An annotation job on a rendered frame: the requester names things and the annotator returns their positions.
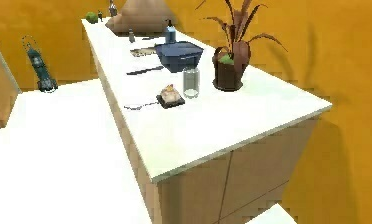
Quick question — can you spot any pastry on black plate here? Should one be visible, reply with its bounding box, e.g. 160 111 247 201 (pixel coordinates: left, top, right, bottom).
156 83 186 110

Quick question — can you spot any green lettuce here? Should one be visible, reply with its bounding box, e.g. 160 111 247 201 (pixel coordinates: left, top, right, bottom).
85 11 100 25

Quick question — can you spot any white-topped wooden kitchen counter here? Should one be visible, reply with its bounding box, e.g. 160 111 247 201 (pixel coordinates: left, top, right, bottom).
81 17 333 224

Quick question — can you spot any clear drinking glass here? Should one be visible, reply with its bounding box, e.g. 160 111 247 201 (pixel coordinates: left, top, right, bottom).
182 66 201 99

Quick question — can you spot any thin grey spoon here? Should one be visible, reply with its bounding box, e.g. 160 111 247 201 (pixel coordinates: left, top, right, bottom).
123 101 160 111

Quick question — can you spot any dark blue cooking pot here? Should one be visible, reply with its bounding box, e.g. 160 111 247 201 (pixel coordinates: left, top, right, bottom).
154 40 205 73

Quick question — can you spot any black kitchen knife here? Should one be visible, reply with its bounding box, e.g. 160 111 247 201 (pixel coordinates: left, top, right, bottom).
125 65 165 76

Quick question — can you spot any brown potted house plant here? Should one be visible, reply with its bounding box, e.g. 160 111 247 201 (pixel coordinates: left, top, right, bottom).
195 0 289 92

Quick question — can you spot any grey spatula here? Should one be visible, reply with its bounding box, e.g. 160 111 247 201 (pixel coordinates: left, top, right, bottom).
129 47 158 58

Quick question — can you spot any blue soap dispenser bottle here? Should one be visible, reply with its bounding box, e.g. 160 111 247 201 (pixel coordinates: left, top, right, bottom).
164 18 177 45

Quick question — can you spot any brown range hood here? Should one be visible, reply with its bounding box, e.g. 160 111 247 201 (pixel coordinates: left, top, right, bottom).
105 0 178 37

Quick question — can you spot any grey bottle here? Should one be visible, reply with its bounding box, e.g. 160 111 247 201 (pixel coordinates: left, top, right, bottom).
108 0 118 17

